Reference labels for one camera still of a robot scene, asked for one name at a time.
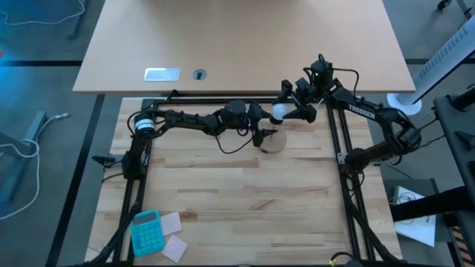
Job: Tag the grey table leg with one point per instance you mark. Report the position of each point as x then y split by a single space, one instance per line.
20 163

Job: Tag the black equipment cart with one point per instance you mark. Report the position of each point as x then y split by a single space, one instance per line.
460 126

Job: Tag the large beige desk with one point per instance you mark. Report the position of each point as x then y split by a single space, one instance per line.
241 44

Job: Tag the grey desk leg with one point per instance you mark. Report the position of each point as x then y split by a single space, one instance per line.
78 22

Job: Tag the wooden base table lamp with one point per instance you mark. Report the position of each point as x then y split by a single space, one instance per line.
276 144

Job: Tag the black beam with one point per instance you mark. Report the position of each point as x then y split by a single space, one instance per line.
426 205

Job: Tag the black chair caster base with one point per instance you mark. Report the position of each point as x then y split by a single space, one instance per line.
442 4

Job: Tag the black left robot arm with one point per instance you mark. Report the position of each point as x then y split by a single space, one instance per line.
185 120

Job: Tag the white paper sheet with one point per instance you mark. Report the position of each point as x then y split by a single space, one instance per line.
419 230

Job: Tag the white lightbulb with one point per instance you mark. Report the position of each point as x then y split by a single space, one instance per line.
279 111

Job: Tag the teal calculator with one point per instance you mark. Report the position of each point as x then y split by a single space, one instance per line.
147 235

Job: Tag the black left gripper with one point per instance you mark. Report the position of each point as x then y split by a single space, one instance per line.
237 115

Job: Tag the orange black striped tape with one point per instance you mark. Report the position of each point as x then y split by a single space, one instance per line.
459 241

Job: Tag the black aluminium table frame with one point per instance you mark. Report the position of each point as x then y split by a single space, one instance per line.
200 100

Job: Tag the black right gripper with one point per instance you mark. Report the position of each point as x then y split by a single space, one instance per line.
315 89

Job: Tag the white tower fan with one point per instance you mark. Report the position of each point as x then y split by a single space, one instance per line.
441 61

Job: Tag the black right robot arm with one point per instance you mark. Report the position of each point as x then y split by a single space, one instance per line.
371 113

